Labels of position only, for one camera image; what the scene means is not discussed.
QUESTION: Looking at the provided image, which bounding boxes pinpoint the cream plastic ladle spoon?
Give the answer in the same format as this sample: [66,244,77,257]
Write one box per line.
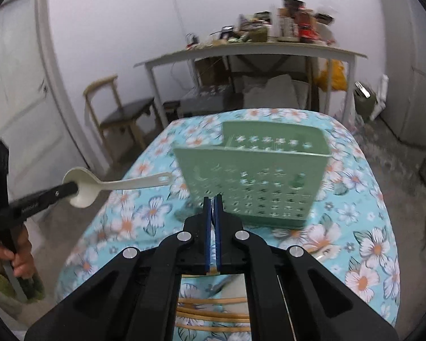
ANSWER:
[63,167,174,209]

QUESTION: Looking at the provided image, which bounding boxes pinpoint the person's left hand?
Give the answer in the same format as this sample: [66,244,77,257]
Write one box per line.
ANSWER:
[0,225,37,279]

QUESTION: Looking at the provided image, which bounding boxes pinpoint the white panel door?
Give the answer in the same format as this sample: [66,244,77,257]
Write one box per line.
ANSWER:
[0,0,83,200]

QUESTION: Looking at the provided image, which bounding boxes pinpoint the floral blue tablecloth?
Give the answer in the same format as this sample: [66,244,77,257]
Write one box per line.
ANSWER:
[54,106,402,341]

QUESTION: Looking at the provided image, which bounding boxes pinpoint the green perforated utensil holder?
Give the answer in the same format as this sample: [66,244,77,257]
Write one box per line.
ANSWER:
[173,121,331,229]

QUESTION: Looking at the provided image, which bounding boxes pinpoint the wooden chair black seat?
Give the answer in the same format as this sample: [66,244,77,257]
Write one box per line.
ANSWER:
[83,74,163,163]

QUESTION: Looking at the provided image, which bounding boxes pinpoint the grey storage box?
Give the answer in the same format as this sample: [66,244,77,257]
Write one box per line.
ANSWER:
[177,85,234,117]

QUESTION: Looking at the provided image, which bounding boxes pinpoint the grey refrigerator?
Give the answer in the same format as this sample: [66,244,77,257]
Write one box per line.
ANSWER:
[380,0,426,149]

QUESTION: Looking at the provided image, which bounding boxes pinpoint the yellow plastic bag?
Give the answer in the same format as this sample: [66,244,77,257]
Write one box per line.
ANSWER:
[316,60,347,92]

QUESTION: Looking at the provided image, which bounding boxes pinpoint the long white desk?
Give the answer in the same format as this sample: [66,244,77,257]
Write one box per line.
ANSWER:
[134,41,366,112]

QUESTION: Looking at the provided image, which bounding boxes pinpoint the red bottle on desk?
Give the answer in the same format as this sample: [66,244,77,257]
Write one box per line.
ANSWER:
[295,8,318,43]

